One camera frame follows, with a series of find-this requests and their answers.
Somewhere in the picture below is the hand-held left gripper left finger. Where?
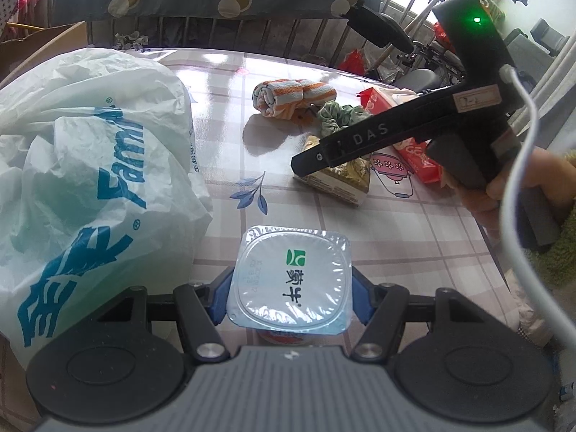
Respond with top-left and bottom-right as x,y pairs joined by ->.
96,270 -> 234,363

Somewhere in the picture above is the white curtain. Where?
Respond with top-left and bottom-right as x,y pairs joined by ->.
537,22 -> 576,154

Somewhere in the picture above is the orange white striped rolled towel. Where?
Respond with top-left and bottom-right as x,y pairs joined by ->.
252,78 -> 337,120

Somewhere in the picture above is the person's right forearm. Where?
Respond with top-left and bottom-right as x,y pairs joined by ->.
524,150 -> 576,289

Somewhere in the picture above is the white plastic shopping bag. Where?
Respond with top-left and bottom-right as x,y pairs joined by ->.
0,46 -> 215,368

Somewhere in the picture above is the large red plastic bag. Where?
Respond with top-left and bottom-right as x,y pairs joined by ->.
431,22 -> 453,48

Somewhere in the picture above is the yellow rod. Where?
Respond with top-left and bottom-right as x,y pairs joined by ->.
4,20 -> 51,31

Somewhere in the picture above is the white cable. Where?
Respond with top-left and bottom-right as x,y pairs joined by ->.
499,65 -> 576,352

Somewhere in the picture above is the person's right hand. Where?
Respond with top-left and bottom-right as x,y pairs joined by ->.
456,148 -> 563,257

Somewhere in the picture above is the white yogurt cup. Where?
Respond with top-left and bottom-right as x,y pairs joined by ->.
226,224 -> 352,346

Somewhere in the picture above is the small red bag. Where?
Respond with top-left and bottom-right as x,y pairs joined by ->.
338,49 -> 366,73

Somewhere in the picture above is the grey padded seat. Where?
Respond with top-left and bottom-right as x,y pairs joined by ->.
398,68 -> 440,92

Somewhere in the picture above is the brown cardboard box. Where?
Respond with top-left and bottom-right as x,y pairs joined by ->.
0,20 -> 89,91

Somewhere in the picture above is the green scrunchie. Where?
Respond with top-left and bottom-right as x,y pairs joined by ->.
315,101 -> 374,138

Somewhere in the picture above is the black padded armrest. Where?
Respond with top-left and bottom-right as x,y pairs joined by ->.
342,0 -> 415,55

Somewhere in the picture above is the pink wet wipes packet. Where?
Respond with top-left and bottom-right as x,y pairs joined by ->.
357,86 -> 444,185

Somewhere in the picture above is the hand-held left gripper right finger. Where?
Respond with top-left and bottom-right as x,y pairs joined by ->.
351,269 -> 478,361

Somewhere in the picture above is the wheelchair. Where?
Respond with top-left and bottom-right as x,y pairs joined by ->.
402,18 -> 575,96

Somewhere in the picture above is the gold snack packet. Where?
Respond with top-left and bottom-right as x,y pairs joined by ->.
292,135 -> 373,208

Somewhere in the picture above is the polka dot hanging garment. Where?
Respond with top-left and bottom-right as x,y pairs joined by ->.
0,0 -> 24,33

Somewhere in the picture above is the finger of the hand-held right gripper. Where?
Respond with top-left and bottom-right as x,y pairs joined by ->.
290,85 -> 456,178

